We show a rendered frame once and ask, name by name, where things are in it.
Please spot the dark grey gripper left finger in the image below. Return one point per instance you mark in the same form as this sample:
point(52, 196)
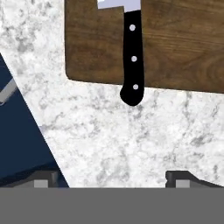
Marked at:
point(43, 178)

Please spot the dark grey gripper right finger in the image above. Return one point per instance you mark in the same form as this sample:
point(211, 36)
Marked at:
point(179, 178)

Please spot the brown wooden cutting board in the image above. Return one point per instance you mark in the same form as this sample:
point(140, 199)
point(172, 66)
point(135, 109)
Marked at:
point(180, 46)

